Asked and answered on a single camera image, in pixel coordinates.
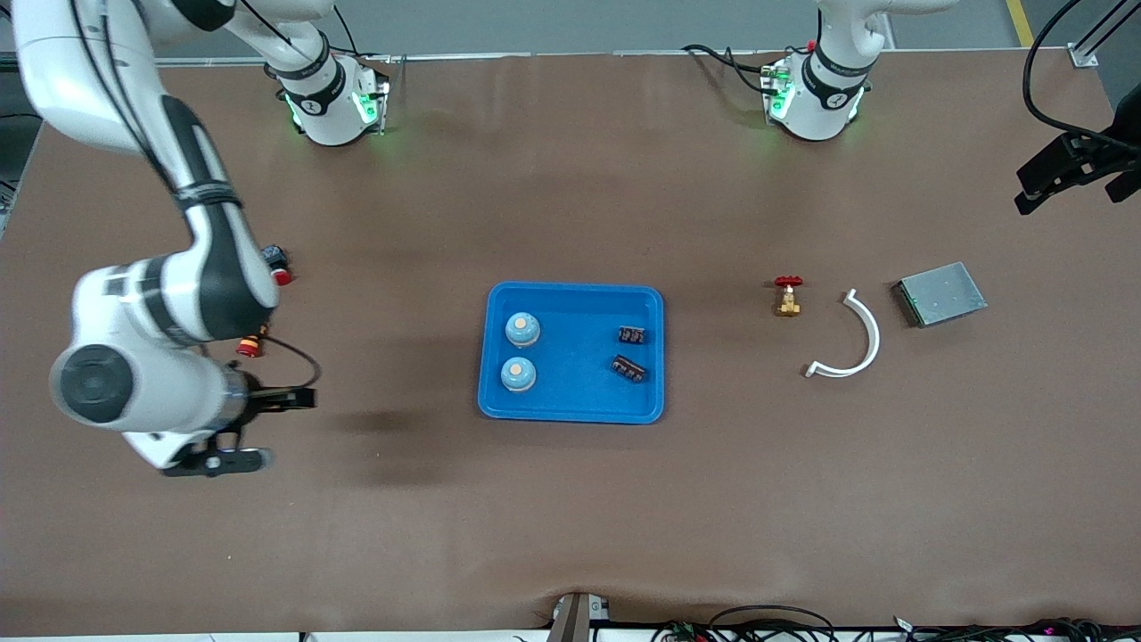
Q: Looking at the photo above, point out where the grey metal box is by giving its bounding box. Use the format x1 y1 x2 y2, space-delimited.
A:
894 261 989 329

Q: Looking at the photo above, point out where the blue plastic tray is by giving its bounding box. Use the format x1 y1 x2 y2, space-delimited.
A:
478 282 666 424

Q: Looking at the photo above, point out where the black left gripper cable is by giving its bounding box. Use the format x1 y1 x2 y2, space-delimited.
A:
1022 0 1124 148

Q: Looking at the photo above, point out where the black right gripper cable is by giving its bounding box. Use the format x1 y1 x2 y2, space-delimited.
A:
257 333 322 393

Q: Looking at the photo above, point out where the aluminium frame post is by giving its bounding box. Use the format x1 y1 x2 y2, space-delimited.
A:
1068 0 1141 69

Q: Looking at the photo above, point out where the black arm base cable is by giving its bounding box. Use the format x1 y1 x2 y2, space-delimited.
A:
682 43 781 97

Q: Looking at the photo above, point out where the metal table clamp bracket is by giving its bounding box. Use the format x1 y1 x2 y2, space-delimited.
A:
546 592 612 642

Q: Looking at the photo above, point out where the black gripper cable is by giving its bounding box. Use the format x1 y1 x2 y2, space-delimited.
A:
257 333 322 393
1022 0 1124 148

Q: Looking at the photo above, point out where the brown table mat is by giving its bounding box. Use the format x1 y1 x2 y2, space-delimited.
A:
0 49 1141 636

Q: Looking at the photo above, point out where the black cable bundle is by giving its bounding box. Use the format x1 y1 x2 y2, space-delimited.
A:
838 617 1141 642

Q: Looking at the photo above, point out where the black looped cable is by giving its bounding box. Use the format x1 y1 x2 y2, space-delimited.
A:
709 605 836 642

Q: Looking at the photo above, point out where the white curved plastic bracket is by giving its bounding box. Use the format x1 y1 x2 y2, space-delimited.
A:
804 288 882 379

